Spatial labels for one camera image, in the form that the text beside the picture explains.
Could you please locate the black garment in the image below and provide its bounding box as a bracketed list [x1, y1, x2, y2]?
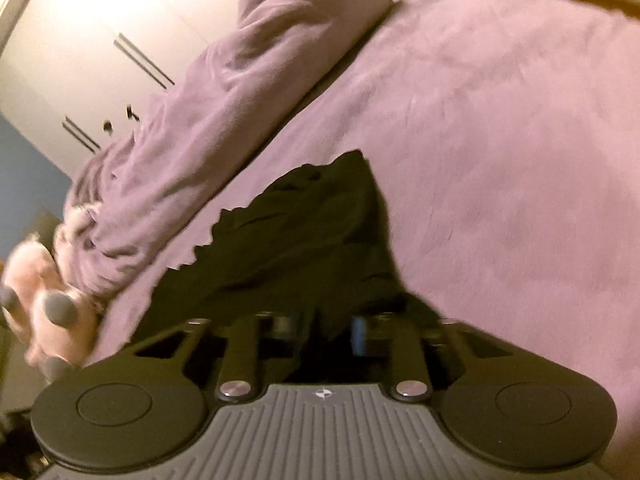
[132, 151, 439, 341]

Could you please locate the pink plush toy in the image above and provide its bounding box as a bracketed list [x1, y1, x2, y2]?
[1, 203, 102, 384]

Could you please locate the purple bed sheet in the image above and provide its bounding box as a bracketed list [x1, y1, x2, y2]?
[93, 0, 639, 479]

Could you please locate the purple rumpled duvet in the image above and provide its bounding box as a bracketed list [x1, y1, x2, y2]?
[63, 0, 393, 299]

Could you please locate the white wardrobe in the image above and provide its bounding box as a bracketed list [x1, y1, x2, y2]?
[1, 0, 239, 174]

